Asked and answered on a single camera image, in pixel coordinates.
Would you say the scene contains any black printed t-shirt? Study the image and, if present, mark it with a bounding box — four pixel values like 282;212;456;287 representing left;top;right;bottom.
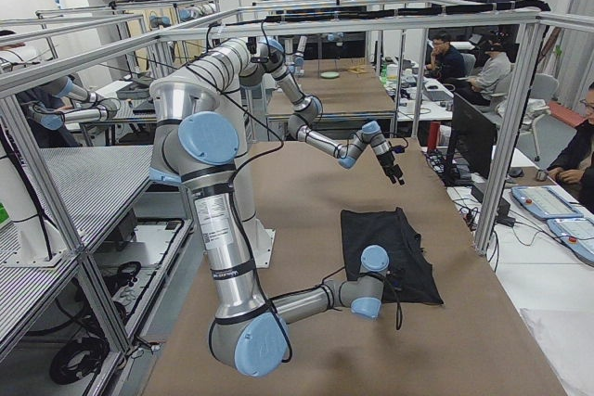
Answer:
341;208;443;305

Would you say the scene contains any black computer monitor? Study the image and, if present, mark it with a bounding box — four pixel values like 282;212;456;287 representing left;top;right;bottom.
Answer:
442;94;497;186

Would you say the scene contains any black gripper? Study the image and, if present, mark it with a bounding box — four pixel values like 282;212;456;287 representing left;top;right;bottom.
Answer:
376;150;405;185
386;268;405;293

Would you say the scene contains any aluminium cage frame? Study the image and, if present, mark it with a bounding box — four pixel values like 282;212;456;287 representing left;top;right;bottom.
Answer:
0;0;594;369

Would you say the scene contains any person in black jacket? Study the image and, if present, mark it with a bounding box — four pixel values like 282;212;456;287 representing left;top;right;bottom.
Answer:
548;84;593;212

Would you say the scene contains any person in dark shirt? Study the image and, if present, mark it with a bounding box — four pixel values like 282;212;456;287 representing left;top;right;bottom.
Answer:
425;31;466;83

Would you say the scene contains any teach pendant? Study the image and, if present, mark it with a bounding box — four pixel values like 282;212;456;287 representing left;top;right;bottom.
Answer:
510;186;583;220
547;218;594;266

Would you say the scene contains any person in grey hoodie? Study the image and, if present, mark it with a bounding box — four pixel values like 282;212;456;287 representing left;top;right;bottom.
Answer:
456;39;511;106

